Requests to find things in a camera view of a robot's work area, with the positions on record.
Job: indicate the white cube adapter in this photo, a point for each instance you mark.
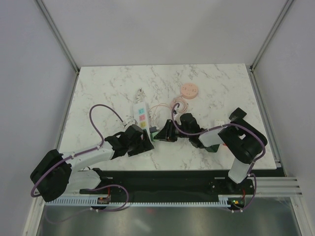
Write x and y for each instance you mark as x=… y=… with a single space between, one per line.
x=219 y=122

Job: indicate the grey small charger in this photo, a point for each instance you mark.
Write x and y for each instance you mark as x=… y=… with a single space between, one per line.
x=153 y=129

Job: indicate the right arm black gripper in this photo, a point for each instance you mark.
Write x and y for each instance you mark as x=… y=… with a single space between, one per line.
x=166 y=133

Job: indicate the dark green cube plug adapter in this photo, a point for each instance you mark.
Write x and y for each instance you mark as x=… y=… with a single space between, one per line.
x=213 y=148

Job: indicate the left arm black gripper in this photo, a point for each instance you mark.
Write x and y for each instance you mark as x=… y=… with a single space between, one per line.
x=144 y=146

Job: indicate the white slotted cable duct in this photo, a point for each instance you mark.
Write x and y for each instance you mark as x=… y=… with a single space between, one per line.
x=153 y=200

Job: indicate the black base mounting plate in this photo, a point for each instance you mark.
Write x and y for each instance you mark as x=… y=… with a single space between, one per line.
x=125 y=183

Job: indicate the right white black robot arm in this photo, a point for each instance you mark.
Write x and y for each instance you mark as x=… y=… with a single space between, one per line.
x=245 y=142

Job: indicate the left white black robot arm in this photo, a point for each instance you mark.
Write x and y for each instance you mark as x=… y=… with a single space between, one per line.
x=52 y=175

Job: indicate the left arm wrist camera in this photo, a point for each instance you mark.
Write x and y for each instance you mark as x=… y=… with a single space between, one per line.
x=129 y=122

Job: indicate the black cube adapter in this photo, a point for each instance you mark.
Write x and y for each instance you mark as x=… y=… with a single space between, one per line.
x=237 y=113

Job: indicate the white power strip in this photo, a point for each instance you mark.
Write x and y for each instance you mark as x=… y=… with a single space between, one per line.
x=141 y=115

